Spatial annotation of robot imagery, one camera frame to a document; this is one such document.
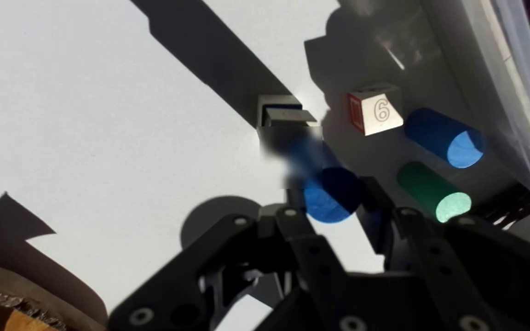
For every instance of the woven brown basket tray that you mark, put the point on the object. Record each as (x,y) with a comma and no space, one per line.
(20,301)

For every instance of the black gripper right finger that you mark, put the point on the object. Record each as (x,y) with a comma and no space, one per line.
(437,245)

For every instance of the blue toy cylinder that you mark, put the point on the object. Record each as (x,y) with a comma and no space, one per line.
(333,196)
(443,139)

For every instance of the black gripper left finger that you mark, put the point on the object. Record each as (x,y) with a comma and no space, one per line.
(174,277)

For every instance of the green toy cylinder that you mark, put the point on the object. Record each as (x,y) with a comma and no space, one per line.
(437,194)

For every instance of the wooden cube with number six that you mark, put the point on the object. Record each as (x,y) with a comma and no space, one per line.
(382,111)

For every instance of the clear plastic storage bin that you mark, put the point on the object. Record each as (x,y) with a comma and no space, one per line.
(493,74)

